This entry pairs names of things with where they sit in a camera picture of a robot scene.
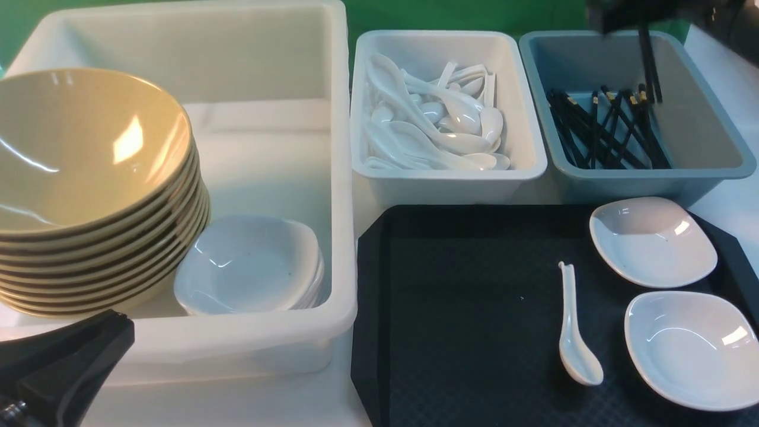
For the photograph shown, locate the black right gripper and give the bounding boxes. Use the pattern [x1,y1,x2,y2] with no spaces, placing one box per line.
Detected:
[586,1,757,36]

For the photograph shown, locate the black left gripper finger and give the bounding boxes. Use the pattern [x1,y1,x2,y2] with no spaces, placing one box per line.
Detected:
[1,309,135,426]

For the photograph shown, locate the white dish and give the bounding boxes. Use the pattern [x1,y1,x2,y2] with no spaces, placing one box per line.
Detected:
[624,290,758,412]
[589,196,719,289]

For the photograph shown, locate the white soup spoon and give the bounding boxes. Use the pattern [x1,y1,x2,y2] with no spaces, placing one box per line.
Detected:
[558,262,604,386]

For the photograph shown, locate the tan noodle bowl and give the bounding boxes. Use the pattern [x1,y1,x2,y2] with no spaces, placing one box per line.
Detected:
[1,68,194,240]

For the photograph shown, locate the blue chopstick bin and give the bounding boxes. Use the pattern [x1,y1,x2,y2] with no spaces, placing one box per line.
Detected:
[519,31,756,205]

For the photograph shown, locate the pile of black chopsticks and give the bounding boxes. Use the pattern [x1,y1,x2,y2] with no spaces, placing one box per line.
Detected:
[546,83,673,170]

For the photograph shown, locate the stack of tan bowls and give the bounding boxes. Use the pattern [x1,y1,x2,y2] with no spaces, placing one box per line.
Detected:
[0,142,212,317]

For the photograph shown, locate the stack of white dishes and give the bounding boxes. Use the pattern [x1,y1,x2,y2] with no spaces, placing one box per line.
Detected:
[173,215,326,316]

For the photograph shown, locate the pile of white spoons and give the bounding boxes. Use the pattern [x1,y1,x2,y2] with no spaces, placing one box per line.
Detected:
[362,53,511,171]

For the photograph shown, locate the white spoon bin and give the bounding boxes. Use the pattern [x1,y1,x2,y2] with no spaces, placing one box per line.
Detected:
[350,30,547,209]

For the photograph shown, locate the large white plastic tub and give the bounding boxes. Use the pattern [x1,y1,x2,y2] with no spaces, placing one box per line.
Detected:
[6,1,357,387]

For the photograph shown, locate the black serving tray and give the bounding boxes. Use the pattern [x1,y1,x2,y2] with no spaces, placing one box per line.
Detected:
[350,205,758,426]

